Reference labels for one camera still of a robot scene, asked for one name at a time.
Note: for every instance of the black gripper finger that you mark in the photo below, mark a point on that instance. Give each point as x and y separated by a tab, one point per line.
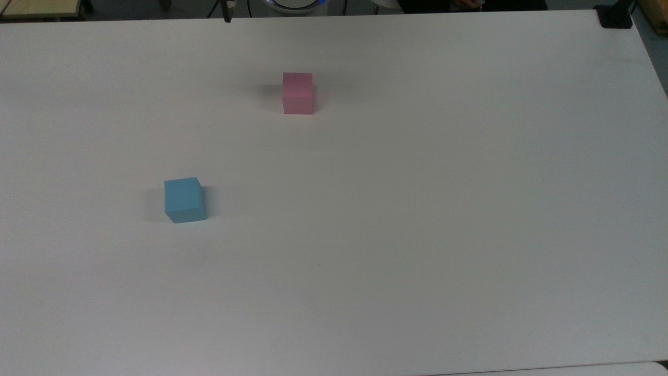
228	13

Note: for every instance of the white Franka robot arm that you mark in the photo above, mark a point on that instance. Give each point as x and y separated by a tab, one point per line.
293	4

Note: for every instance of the wooden board edge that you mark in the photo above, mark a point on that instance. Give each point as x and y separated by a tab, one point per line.
652	13

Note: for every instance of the bystander bare hand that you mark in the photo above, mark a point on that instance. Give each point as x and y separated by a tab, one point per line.
467	3

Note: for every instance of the blue foam cube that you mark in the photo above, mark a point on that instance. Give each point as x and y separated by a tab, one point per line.
183	200

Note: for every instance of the black clamp pole mount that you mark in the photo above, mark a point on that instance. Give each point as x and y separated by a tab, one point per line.
615	15

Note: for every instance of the pink foam cube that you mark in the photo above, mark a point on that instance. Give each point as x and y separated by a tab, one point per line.
298	94

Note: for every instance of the thin dark rod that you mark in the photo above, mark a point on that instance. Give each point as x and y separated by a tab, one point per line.
213	9

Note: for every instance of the light wooden table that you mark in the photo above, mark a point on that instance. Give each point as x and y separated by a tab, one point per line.
39	8

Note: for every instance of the white rounded object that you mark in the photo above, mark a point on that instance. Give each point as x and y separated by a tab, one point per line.
387	3

